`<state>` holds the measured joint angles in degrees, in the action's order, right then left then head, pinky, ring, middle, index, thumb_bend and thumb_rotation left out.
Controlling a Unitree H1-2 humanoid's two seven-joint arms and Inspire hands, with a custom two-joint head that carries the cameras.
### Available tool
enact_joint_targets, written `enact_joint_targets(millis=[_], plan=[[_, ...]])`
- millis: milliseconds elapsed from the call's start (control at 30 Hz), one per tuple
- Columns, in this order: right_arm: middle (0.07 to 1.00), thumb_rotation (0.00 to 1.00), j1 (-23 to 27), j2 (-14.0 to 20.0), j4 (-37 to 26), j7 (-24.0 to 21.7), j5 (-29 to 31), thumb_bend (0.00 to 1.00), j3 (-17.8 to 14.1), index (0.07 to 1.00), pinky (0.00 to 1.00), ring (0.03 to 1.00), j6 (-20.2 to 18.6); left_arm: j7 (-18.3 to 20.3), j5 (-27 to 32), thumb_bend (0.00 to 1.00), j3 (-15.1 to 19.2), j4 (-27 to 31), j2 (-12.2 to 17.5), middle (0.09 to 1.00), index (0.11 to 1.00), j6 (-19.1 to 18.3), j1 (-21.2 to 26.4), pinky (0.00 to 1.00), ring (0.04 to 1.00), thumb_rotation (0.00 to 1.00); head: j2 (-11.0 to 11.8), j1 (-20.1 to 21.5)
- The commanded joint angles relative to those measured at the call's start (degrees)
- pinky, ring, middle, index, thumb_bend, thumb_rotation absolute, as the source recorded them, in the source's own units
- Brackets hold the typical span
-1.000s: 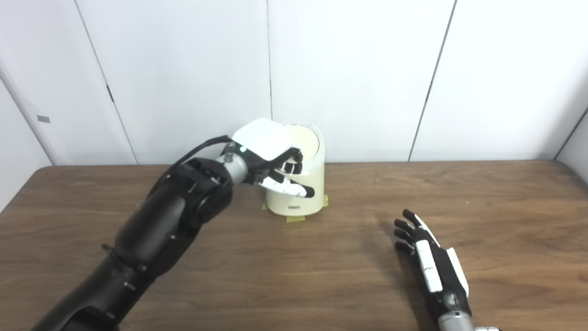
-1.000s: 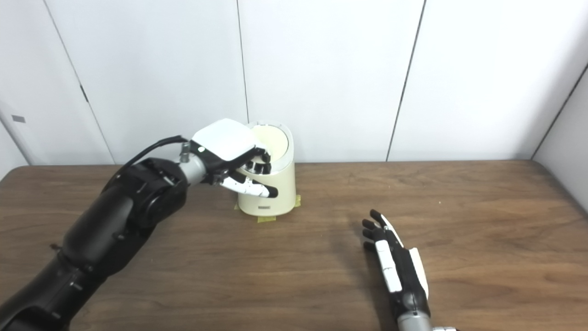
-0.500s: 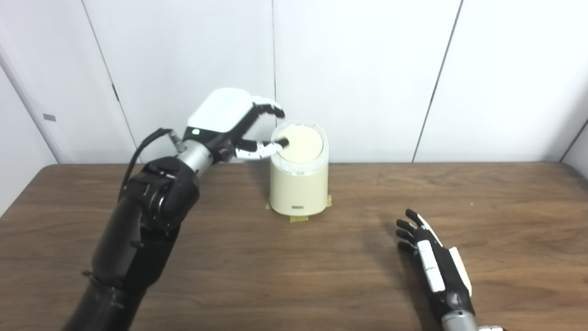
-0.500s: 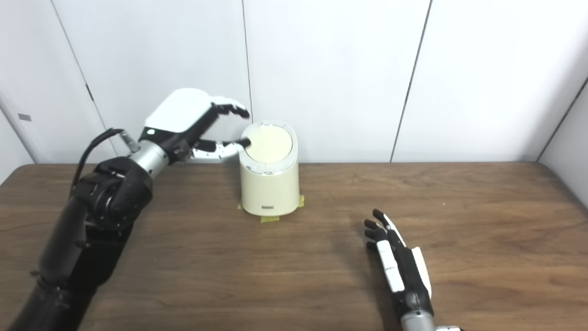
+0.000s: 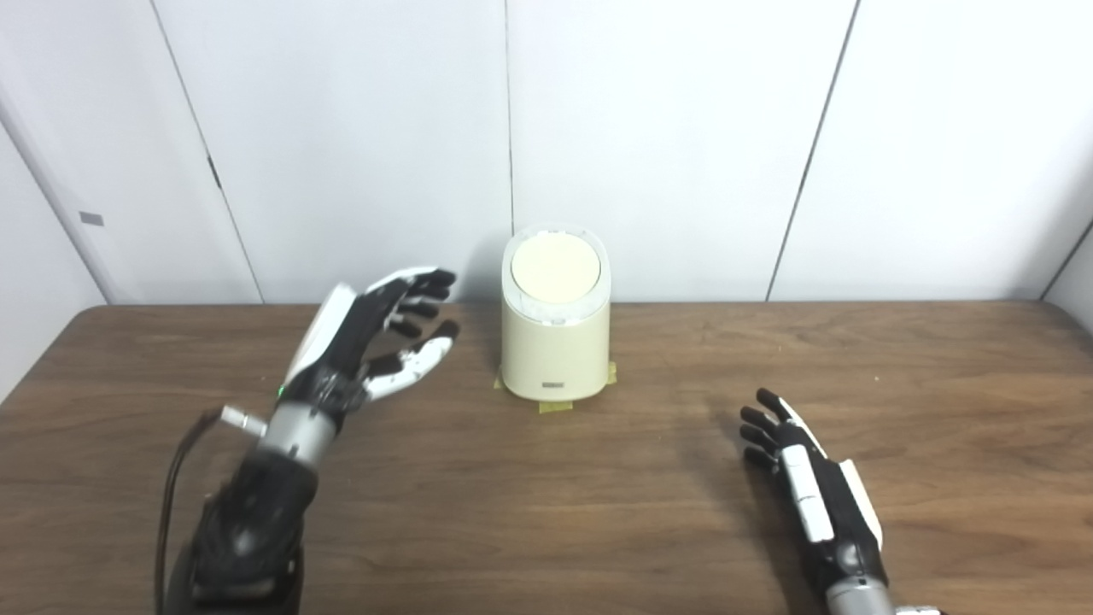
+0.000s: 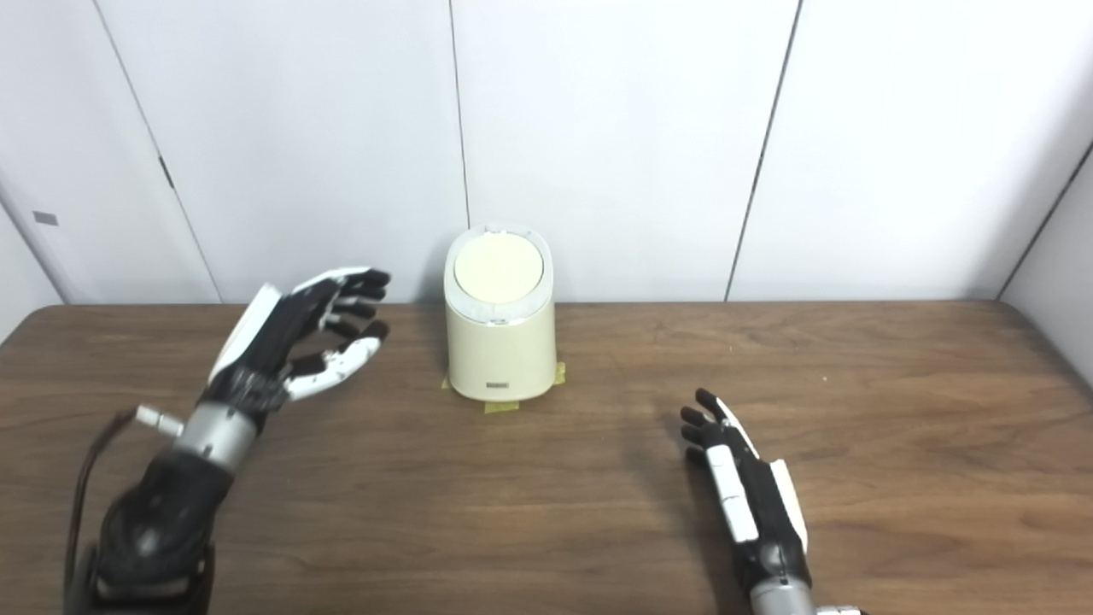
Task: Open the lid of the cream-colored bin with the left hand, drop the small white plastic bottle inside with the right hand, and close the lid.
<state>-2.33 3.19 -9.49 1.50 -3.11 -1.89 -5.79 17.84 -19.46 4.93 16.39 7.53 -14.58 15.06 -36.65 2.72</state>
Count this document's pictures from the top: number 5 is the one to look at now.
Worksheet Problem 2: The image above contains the round cream bin lid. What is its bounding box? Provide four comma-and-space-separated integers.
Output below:
511, 231, 602, 302

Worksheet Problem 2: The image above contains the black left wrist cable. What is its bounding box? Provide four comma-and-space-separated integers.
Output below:
154, 407, 271, 615

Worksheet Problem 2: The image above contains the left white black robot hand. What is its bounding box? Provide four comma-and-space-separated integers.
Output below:
275, 267, 460, 426

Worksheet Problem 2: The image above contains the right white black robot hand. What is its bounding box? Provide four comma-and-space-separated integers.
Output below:
739, 389, 885, 597

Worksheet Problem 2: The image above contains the cream-colored bin body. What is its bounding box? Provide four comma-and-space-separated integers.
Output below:
500, 224, 612, 401

